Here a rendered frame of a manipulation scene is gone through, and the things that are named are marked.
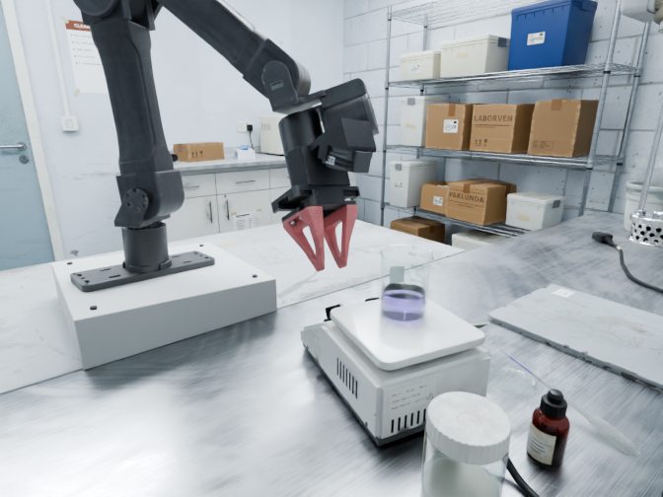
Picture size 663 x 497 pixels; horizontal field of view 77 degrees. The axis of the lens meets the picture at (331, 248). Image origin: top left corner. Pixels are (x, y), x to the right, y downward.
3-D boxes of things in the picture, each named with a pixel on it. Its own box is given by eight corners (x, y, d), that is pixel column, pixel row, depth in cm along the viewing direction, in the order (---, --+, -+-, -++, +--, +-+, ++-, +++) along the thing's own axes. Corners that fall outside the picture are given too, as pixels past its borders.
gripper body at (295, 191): (363, 199, 55) (350, 147, 56) (297, 199, 49) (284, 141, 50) (334, 215, 60) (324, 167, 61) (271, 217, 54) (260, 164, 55)
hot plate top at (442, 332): (326, 316, 46) (326, 309, 46) (416, 297, 51) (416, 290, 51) (383, 374, 36) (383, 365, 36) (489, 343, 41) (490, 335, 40)
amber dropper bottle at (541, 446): (547, 442, 39) (558, 377, 37) (570, 466, 36) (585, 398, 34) (518, 447, 38) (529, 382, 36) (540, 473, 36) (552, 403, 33)
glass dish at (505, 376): (502, 363, 51) (505, 347, 51) (546, 387, 47) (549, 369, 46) (474, 379, 48) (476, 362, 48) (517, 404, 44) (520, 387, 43)
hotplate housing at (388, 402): (299, 347, 55) (297, 291, 53) (384, 326, 60) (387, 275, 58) (389, 470, 36) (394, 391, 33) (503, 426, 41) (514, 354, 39)
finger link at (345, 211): (372, 259, 53) (355, 189, 54) (327, 265, 48) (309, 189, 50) (340, 271, 58) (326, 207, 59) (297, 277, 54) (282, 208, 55)
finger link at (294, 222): (367, 260, 52) (350, 189, 54) (321, 266, 48) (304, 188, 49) (336, 272, 57) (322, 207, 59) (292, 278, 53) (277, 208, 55)
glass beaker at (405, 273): (366, 316, 45) (368, 245, 43) (401, 303, 48) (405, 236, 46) (407, 338, 41) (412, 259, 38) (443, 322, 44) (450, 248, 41)
